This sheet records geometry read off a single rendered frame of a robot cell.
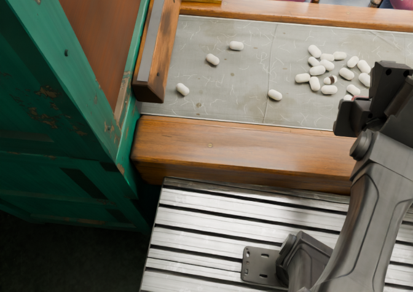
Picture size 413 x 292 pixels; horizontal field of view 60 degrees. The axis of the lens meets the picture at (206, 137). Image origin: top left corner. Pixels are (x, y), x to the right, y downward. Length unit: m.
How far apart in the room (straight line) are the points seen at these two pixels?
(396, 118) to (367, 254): 0.20
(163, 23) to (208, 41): 0.15
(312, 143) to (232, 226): 0.25
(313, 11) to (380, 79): 0.45
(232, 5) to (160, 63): 0.29
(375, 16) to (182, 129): 0.57
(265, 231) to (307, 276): 0.27
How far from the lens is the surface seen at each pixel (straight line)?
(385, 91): 0.59
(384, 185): 0.46
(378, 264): 0.42
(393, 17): 1.06
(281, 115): 0.83
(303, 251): 0.62
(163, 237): 0.80
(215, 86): 0.85
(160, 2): 0.85
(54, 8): 0.43
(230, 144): 0.75
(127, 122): 0.73
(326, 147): 0.79
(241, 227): 0.80
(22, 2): 0.38
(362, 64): 0.94
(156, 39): 0.78
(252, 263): 0.78
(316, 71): 0.89
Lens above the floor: 1.45
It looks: 65 degrees down
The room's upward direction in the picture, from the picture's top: straight up
